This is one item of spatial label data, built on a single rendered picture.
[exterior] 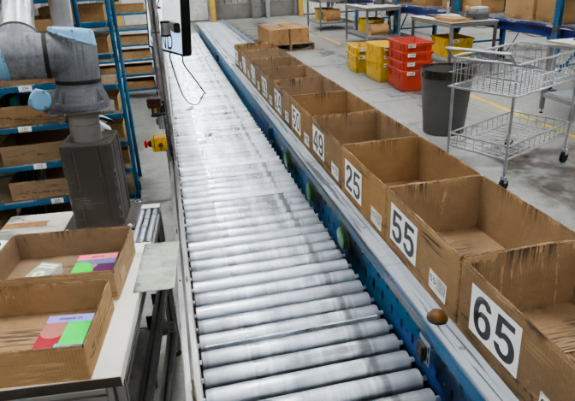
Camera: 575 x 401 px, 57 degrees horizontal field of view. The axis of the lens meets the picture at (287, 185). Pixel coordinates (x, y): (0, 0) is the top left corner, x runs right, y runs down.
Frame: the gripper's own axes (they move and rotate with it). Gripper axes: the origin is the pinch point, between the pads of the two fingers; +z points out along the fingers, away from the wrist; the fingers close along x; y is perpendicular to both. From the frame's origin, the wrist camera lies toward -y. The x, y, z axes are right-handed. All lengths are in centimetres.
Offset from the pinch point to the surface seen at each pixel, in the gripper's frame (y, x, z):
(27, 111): 17.6, -20.4, -38.4
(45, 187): 53, -18, -18
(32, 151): 37, -19, -30
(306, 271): -22, 119, 66
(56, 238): 12, 91, -5
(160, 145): -1.4, 6.3, 23.8
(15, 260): 22, 94, -14
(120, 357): 3, 147, 18
